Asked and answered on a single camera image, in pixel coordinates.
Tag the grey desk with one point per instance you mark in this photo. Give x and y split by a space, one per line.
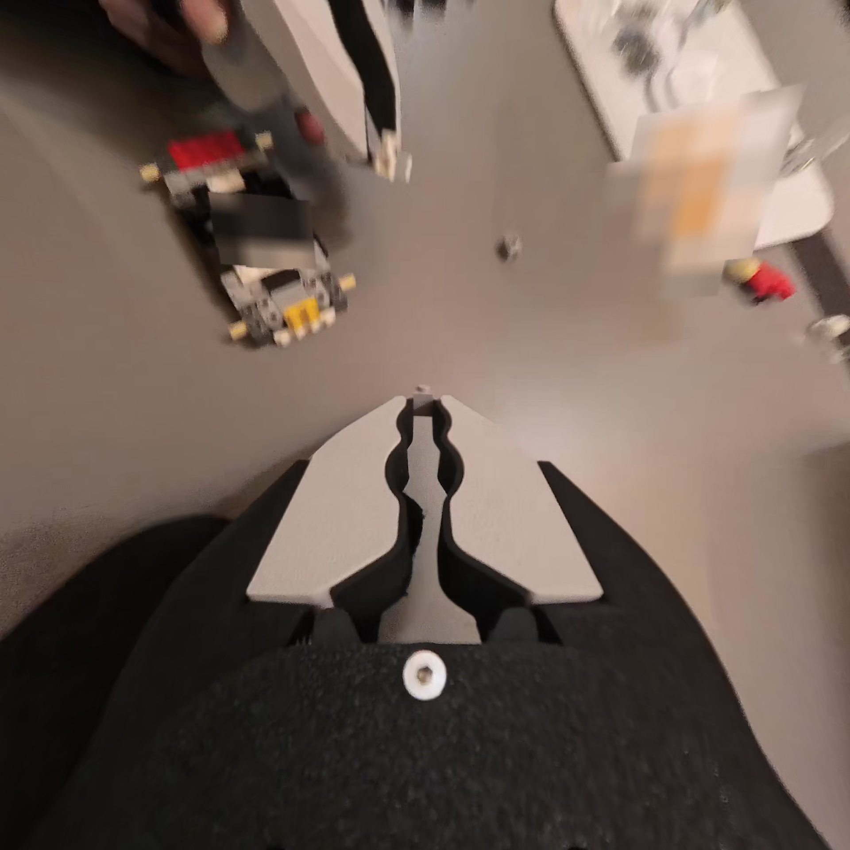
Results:
465 319

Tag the toy brick car chassis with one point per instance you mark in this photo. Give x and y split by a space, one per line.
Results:
292 299

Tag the grey toy brick side stud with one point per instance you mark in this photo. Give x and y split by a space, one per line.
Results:
509 247

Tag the white minifigure helmet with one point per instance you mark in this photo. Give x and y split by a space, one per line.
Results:
827 331

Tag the person's left hand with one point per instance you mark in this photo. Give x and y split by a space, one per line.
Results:
192 23

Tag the plastic bag of parts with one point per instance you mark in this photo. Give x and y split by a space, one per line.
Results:
637 46

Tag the red toy minifigure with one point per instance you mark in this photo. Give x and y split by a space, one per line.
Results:
763 280

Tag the tiny grey toy brick piece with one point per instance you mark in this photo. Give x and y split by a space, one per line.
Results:
422 398

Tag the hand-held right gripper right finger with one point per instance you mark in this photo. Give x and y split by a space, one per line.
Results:
518 531

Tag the white stand base board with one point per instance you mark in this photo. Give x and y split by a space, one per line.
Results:
800 212

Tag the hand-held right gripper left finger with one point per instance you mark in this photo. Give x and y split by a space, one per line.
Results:
319 531

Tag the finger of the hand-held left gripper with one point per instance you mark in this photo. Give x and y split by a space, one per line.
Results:
312 60

